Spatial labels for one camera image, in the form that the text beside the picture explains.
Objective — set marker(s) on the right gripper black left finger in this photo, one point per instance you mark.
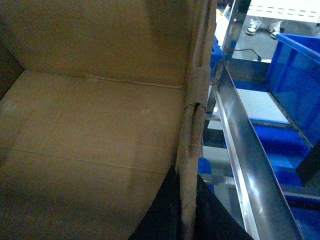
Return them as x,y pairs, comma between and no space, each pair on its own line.
162,219

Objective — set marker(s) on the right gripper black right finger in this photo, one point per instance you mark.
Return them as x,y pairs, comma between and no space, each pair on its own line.
212,220

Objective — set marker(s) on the brown cardboard box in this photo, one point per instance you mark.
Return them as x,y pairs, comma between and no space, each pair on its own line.
112,95

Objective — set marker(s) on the blue plastic crate lower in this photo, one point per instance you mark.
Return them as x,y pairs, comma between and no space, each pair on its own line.
274,202

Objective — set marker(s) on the blue plastic crate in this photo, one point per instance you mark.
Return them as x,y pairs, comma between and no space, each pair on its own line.
274,202
293,77

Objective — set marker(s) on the blue plastic crate upper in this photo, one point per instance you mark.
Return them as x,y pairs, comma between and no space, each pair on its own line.
293,77

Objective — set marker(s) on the white green sneaker right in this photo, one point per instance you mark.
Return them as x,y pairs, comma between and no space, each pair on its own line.
274,27

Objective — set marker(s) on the white green sneaker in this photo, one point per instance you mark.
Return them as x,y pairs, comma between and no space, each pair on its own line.
274,27
254,25

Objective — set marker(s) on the white green sneaker left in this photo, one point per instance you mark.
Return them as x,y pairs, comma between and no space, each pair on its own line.
254,25

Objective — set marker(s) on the metal shelf frame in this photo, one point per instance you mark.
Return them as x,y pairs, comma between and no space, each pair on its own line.
239,94

